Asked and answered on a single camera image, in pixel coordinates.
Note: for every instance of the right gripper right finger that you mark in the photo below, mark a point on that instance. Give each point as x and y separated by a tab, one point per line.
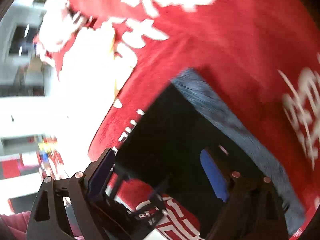
252	208

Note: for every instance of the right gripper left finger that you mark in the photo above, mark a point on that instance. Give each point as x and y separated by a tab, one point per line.
48	218

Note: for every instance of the black pants with patterned waistband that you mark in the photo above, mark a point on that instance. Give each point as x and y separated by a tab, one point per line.
166	144

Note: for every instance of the pink sleeved forearm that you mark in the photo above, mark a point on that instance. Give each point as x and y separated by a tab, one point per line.
14	226

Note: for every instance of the red sofa cover with characters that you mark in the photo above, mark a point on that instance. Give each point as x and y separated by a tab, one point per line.
260	57

